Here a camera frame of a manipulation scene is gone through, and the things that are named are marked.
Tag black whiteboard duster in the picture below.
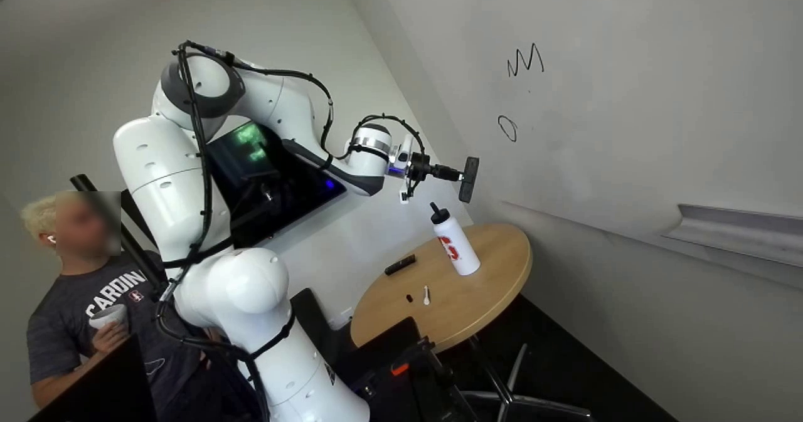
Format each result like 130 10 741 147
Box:
458 156 481 204

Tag white bottle with red print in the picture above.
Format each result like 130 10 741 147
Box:
429 201 482 277

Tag whiteboard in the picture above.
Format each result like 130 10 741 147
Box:
339 0 803 288

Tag black monitor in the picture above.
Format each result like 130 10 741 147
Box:
206 120 348 248

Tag hand controller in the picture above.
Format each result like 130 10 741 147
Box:
88 303 130 330

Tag black clamp with orange handle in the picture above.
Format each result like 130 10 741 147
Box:
388 337 454 405

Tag person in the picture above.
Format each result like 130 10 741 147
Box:
21 191 211 411

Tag black chair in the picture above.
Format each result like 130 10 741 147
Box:
290 287 343 355

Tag black laptop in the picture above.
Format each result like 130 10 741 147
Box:
28 333 158 422

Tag black marker pen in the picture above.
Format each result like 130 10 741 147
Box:
384 254 417 277

